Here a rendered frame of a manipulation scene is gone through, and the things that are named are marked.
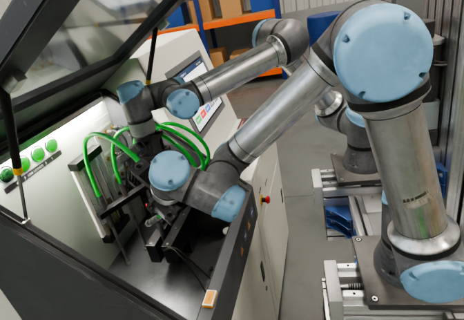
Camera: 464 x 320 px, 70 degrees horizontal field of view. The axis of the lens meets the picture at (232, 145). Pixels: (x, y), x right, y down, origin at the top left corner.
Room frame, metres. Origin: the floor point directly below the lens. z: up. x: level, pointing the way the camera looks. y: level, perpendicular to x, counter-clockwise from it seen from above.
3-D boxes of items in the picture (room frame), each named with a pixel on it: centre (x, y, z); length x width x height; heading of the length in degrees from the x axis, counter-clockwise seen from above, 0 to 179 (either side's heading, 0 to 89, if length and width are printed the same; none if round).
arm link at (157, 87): (0.95, 0.15, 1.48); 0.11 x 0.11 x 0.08; 20
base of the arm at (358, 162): (1.05, -0.48, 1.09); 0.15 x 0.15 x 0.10
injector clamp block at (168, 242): (1.06, 0.27, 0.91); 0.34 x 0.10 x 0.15; 161
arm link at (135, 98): (0.93, 0.24, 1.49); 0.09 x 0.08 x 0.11; 110
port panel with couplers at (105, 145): (1.26, 0.48, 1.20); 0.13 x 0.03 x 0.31; 161
